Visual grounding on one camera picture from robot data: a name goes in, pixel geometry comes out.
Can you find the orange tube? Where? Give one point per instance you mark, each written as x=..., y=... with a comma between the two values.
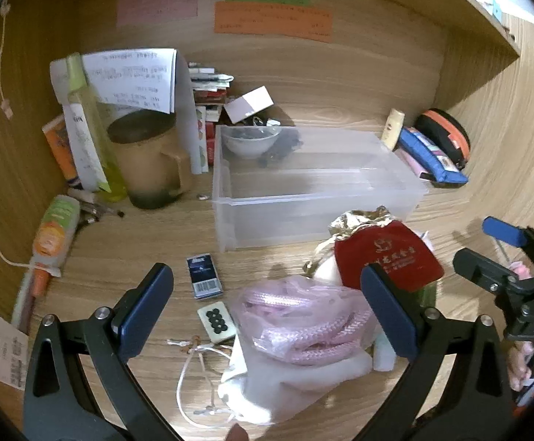
x=60, y=151

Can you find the orange paper note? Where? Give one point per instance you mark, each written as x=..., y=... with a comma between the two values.
x=271, y=18

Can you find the small white box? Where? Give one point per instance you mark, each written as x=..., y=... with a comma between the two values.
x=248, y=103

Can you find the small dark blue box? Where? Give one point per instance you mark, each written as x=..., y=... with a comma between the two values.
x=204, y=278

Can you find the white printed paper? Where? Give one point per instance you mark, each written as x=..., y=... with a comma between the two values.
x=138, y=78

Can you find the stack of small boxes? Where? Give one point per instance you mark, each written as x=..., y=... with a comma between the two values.
x=209, y=96

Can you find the wooden shelf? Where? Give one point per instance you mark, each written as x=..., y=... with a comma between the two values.
x=469, y=4

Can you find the person's right hand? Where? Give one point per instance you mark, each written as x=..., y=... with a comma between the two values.
x=520, y=367

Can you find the small metal keys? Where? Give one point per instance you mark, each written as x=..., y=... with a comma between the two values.
x=92, y=209

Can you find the white bowl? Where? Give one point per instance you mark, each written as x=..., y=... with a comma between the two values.
x=251, y=144

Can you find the white round object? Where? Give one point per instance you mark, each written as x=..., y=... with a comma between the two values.
x=329, y=271

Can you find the red pouch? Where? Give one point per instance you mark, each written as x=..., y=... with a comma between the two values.
x=391, y=257

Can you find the clear plastic storage box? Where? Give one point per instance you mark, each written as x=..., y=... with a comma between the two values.
x=322, y=179

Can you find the brown mug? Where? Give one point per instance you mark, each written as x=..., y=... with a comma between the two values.
x=145, y=161

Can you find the orange pen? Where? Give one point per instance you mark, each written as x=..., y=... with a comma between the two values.
x=40, y=282

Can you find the pink flat packet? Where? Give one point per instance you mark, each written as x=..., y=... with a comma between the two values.
x=416, y=167

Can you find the pink paper note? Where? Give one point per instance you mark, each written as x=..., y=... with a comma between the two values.
x=156, y=2

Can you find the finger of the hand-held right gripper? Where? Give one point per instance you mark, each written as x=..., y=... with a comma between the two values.
x=503, y=232
x=483, y=268

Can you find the small cream bottle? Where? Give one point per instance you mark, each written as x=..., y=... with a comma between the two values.
x=393, y=128

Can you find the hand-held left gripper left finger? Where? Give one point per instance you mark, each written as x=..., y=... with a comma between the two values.
x=147, y=305

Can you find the green and orange bottle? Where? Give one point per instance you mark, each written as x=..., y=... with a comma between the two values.
x=55, y=234

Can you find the pale pink pen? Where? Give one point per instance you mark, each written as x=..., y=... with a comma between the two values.
x=23, y=301

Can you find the black and orange round case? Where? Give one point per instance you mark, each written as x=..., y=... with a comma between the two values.
x=446, y=131

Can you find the gold foil bag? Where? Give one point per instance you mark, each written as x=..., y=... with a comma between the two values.
x=354, y=220

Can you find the yellow-green bottle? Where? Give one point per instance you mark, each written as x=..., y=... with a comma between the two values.
x=94, y=147

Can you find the blue pencil case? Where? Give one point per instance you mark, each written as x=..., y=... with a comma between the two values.
x=432, y=158

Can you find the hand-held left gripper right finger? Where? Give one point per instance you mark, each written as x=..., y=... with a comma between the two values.
x=386, y=314

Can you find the wooden desktop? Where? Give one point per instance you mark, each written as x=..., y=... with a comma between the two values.
x=138, y=243

